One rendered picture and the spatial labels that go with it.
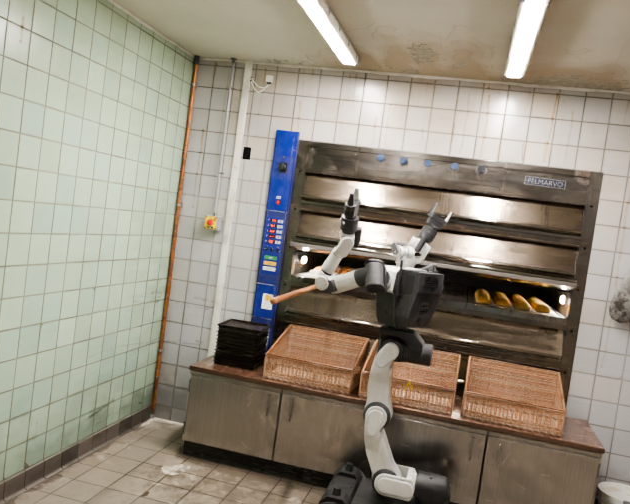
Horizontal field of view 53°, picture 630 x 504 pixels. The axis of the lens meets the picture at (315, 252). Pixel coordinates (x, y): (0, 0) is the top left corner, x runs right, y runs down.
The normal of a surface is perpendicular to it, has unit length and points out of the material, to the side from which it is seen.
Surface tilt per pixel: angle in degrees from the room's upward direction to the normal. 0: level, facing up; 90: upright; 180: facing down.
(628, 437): 90
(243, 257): 90
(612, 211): 90
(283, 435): 90
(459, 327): 70
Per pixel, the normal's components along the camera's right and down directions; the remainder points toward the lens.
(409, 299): -0.74, -0.07
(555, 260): -0.17, -0.32
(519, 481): -0.22, 0.06
